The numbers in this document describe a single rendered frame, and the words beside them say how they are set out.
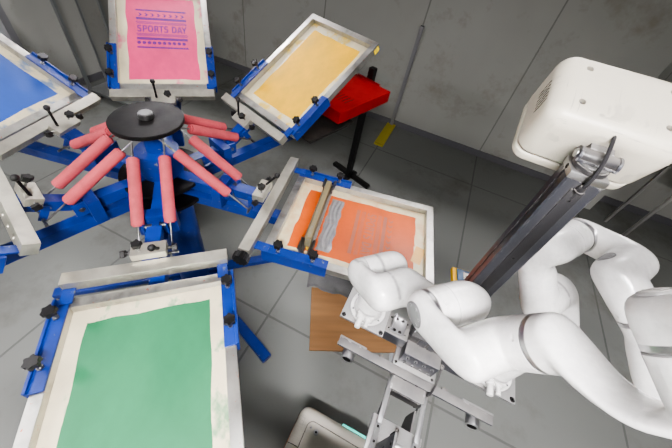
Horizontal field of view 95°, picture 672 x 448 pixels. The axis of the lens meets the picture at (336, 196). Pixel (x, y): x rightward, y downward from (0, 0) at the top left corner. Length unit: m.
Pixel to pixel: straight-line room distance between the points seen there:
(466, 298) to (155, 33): 2.39
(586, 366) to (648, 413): 0.07
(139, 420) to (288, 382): 1.11
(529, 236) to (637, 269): 0.22
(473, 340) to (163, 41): 2.40
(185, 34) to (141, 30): 0.26
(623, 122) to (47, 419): 1.56
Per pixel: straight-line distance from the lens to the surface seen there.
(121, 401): 1.33
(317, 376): 2.25
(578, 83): 0.66
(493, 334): 0.61
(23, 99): 2.30
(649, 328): 0.47
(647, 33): 4.15
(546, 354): 0.55
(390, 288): 0.79
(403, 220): 1.73
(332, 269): 1.40
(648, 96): 0.71
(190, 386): 1.28
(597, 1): 4.00
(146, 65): 2.45
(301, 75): 2.13
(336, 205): 1.68
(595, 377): 0.55
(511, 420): 2.63
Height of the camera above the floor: 2.17
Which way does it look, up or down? 44 degrees down
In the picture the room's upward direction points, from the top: 12 degrees clockwise
